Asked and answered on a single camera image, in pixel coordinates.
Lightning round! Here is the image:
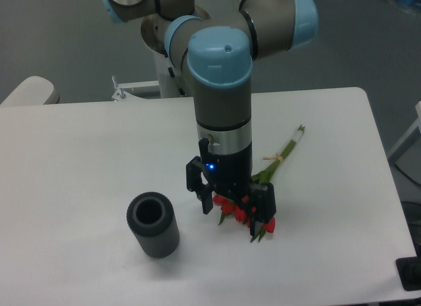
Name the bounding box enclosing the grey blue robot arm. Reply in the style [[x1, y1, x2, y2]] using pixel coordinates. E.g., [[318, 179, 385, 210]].
[[103, 0, 319, 235]]

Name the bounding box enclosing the white chair armrest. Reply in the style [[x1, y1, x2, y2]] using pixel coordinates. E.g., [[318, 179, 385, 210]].
[[1, 76, 60, 107]]

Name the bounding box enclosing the white furniture at right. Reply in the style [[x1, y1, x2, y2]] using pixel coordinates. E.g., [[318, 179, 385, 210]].
[[387, 102, 420, 164]]

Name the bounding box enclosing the dark grey ribbed vase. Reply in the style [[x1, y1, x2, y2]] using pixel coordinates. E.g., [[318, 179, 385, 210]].
[[126, 191, 180, 259]]

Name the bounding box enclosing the black box at table edge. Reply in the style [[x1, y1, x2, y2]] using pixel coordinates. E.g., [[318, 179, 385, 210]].
[[395, 257, 420, 292]]

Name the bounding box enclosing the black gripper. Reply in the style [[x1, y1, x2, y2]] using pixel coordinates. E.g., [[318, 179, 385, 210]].
[[186, 147, 276, 237]]

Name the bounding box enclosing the red tulip bouquet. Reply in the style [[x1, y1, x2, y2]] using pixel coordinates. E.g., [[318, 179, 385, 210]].
[[212, 124, 305, 243]]

